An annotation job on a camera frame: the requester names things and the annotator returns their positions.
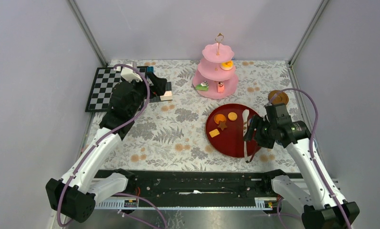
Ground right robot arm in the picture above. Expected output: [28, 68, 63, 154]
[242, 104, 359, 229]

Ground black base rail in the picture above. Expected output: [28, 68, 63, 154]
[92, 169, 305, 209]

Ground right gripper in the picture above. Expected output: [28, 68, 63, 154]
[242, 114, 277, 149]

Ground brown star cookie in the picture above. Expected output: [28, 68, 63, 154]
[218, 121, 228, 131]

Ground square yellow cracker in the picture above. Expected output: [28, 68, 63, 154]
[209, 128, 220, 138]

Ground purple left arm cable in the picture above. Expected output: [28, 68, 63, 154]
[56, 63, 169, 229]

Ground pink layered cake slice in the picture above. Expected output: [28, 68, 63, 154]
[217, 82, 225, 93]

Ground cream lego brick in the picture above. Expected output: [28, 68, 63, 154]
[160, 91, 173, 101]

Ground green cake slice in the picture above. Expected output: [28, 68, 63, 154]
[195, 81, 209, 91]

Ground orange round tart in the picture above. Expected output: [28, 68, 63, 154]
[213, 114, 227, 125]

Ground white handled metal tongs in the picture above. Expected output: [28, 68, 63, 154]
[242, 109, 256, 164]

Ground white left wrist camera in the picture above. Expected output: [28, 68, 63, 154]
[113, 61, 143, 83]

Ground round yellow biscuit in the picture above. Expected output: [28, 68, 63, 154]
[228, 112, 238, 121]

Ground yellow iced donut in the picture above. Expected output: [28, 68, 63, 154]
[220, 60, 233, 71]

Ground dark red round tray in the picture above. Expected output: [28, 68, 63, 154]
[205, 104, 261, 158]

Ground pink three-tier cake stand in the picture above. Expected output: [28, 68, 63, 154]
[192, 33, 239, 99]

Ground black and white chessboard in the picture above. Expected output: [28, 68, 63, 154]
[85, 67, 148, 113]

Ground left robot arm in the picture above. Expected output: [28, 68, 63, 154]
[45, 69, 152, 228]

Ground floral table cloth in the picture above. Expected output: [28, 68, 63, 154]
[101, 60, 303, 173]

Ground blue lego brick on pillar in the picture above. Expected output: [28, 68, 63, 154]
[146, 66, 154, 73]

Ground light brown wooden saucer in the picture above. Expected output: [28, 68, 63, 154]
[268, 90, 289, 105]

